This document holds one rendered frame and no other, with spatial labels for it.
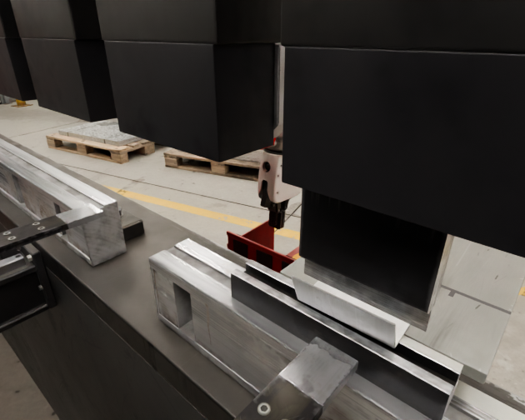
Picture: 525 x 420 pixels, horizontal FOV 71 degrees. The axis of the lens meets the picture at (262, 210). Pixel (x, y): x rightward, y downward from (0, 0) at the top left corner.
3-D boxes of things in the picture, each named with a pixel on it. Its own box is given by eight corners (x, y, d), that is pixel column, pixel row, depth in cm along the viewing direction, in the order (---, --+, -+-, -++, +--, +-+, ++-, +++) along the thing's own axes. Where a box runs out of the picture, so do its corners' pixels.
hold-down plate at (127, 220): (146, 233, 67) (143, 218, 66) (118, 245, 63) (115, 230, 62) (72, 191, 85) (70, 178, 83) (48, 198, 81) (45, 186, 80)
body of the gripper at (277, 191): (282, 151, 68) (277, 207, 72) (312, 143, 75) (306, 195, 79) (252, 143, 72) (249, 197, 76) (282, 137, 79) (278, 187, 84)
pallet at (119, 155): (175, 145, 432) (173, 132, 425) (121, 164, 369) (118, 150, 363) (105, 132, 484) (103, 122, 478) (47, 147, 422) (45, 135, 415)
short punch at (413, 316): (431, 323, 25) (464, 198, 21) (420, 340, 24) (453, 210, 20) (311, 268, 31) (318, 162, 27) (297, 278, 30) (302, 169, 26)
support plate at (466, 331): (539, 238, 43) (542, 231, 42) (483, 385, 25) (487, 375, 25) (392, 197, 53) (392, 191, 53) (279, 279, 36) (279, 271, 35)
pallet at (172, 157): (305, 158, 385) (306, 145, 379) (277, 185, 319) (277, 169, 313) (207, 146, 428) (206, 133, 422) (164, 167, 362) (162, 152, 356)
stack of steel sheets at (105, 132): (162, 133, 423) (161, 128, 421) (118, 147, 374) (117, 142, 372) (103, 123, 467) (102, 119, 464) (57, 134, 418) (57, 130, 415)
